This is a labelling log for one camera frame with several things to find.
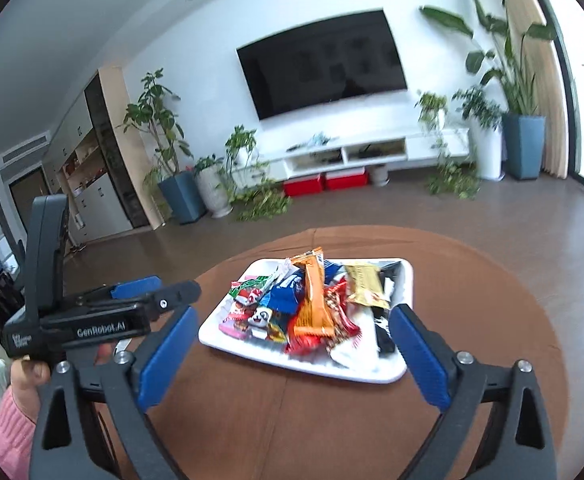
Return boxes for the green white snack packet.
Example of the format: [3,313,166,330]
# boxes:
[229,275,275,307]

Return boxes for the blue snack bag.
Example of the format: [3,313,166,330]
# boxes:
[258,261,346,316]

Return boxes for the red snack bag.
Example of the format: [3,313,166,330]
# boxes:
[284,278,361,356]

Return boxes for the white red snack packet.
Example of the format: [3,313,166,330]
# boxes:
[329,304,379,370]

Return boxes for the gold snack packet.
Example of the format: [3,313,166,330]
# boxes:
[345,263,387,308]

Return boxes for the black snack packet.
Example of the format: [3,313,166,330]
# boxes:
[371,262,403,356]

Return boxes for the pink cartoon snack packet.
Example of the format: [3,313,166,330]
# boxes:
[218,309,253,340]

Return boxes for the translucent white orange snack packet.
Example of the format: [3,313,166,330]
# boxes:
[259,259,297,294]

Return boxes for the red star heart snack packet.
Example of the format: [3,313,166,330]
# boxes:
[324,280,361,353]

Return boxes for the person left hand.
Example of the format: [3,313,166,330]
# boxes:
[10,356,51,422]

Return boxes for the tall plant blue pot left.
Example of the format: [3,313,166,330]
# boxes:
[118,68,206,226]

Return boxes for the tall plant blue pot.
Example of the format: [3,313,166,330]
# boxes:
[419,0,557,181]
[118,68,206,226]

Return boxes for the brown round table cloth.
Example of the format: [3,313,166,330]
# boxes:
[147,226,568,479]

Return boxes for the plant in ribbed white pot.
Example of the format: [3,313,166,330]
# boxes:
[194,155,232,219]

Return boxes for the trailing plant on cabinet left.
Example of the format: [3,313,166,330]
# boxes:
[225,125,292,222]

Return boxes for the trailing plant on cabinet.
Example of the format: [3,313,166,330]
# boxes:
[414,92,480,200]
[225,125,292,222]

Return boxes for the wooden storage cabinet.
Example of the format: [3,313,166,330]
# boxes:
[42,66,164,246]

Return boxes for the red storage box left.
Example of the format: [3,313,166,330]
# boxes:
[282,174,323,197]

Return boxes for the red storage box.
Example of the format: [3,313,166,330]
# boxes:
[324,167,369,191]
[282,174,323,197]

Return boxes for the red storage box right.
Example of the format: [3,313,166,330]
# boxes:
[324,167,369,191]

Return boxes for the small white pot under cabinet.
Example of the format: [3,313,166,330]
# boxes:
[367,165,389,186]

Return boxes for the white tv cabinet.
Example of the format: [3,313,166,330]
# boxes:
[259,127,471,181]

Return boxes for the trailing plant on cabinet right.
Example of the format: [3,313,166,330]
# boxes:
[414,92,480,200]

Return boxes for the tall plant blue pot right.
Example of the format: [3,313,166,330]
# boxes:
[419,0,557,181]

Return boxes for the plant in white tall pot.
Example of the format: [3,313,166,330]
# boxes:
[452,86,504,182]

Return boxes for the beige curtain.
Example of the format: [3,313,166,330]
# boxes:
[506,0,570,179]

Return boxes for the black wall television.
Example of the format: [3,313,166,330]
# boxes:
[237,9,408,119]

